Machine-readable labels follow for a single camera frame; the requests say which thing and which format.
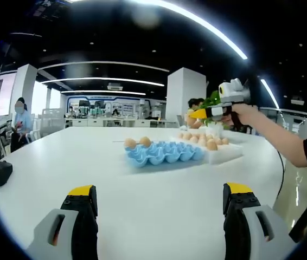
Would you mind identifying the white foam egg holder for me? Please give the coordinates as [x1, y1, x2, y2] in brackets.
[171, 135, 244, 165]

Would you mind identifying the white table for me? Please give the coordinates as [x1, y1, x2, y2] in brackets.
[0, 126, 289, 260]

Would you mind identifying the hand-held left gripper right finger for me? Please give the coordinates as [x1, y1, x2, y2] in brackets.
[222, 182, 299, 260]

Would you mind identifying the group of brown eggs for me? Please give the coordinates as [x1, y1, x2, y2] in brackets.
[177, 132, 229, 151]

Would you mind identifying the ceiling air conditioner unit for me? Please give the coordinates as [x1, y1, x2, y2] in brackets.
[107, 82, 124, 92]

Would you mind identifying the black pouch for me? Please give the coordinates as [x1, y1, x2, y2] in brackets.
[0, 160, 14, 187]

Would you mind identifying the blue egg tray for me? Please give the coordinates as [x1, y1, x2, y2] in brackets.
[123, 140, 206, 168]

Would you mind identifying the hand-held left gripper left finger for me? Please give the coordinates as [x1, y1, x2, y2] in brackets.
[24, 185, 99, 260]

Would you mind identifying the green potted plant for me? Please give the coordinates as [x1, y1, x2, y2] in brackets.
[201, 90, 232, 136]

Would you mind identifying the black cable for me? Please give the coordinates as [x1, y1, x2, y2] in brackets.
[275, 150, 286, 200]

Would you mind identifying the person's right hand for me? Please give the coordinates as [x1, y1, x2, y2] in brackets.
[220, 103, 263, 129]

